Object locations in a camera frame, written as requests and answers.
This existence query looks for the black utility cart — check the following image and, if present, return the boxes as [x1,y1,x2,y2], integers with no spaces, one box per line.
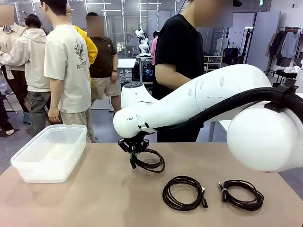
[263,69,298,88]

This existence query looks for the black clothes rack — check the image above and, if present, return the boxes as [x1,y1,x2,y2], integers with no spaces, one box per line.
[266,26,303,76]

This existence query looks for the black usb cable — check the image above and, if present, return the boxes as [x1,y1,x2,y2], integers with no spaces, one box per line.
[130,148,166,173]
[217,179,265,211]
[162,175,209,211]

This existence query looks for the wooden shoe shelf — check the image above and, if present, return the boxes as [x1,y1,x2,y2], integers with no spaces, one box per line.
[203,55,223,73]

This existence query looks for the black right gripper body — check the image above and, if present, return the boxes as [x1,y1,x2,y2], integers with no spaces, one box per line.
[126,131,148,152]

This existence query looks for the person in cream t-shirt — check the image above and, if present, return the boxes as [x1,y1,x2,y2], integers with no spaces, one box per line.
[39,0,97,143]

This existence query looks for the white humanoid robot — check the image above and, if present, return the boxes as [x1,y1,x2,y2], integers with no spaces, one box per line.
[134,25,152,57]

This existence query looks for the grey partition panel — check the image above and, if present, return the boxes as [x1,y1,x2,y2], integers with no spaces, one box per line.
[245,10,281,71]

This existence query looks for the metal bench with electronics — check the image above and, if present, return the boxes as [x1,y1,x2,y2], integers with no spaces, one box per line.
[132,54,154,85]

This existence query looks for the clear plastic storage container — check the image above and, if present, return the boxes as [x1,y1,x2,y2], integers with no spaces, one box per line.
[10,124,88,184]

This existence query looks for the grey-blue hanging sweater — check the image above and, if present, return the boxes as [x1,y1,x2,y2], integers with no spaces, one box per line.
[281,31,301,59]

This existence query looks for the person in light hoodie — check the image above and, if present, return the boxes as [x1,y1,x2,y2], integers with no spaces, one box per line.
[0,14,52,135]

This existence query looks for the dark hanging jacket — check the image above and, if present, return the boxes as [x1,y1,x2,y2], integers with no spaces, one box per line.
[269,30,286,58]

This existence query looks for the person in black t-shirt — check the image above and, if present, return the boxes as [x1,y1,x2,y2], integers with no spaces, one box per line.
[151,0,243,143]

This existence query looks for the person in brown t-shirt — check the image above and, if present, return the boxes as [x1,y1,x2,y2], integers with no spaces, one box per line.
[86,11,123,113]

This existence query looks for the mannequin in yellow hoodie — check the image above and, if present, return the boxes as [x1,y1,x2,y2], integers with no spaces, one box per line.
[72,25,98,87]

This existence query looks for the white standing desk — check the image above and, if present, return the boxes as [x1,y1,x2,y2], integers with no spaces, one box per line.
[117,58,137,82]

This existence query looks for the person in pink hoodie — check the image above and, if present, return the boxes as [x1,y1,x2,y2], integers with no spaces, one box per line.
[151,30,159,66]

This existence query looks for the black pole stand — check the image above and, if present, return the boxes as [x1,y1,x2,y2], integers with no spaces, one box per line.
[241,26,254,65]

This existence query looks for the beige hanging coat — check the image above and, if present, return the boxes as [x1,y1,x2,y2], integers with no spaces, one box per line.
[265,30,276,57]

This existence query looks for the mannequin in beige shirt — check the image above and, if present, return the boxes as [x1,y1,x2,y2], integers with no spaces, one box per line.
[0,4,29,112]

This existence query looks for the black hose clamp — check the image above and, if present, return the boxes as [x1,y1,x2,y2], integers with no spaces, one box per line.
[264,79,299,113]

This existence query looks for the black bags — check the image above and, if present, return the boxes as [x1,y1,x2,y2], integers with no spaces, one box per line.
[223,47,240,65]

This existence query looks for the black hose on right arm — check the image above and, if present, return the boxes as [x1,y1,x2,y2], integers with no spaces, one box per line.
[151,87,303,132]

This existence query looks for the person's right forearm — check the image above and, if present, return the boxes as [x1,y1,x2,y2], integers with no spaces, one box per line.
[155,68,193,92]

